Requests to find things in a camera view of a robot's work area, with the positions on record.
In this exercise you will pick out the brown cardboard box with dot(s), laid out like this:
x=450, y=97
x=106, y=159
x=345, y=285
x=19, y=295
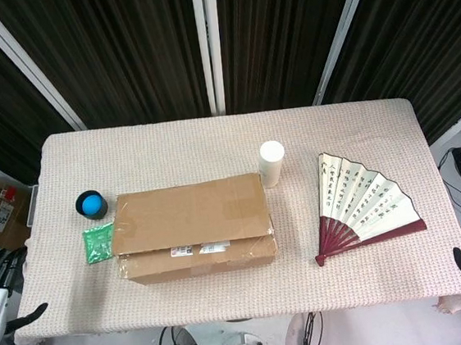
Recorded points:
x=189, y=214

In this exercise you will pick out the green plastic packet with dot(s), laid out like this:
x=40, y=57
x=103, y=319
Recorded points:
x=98, y=244

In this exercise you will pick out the paper folding fan red ribs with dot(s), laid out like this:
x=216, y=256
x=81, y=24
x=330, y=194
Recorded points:
x=365, y=199

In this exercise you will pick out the blue ball in black cup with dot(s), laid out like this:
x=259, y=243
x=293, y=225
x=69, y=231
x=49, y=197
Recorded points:
x=99, y=211

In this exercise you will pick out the white cylindrical bottle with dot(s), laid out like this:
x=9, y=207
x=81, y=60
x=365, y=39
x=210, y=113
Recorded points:
x=271, y=164

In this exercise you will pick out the pink waffle tablecloth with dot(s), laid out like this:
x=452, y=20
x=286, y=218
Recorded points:
x=211, y=149

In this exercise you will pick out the white frame post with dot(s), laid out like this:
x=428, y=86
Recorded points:
x=343, y=33
x=208, y=47
x=25, y=66

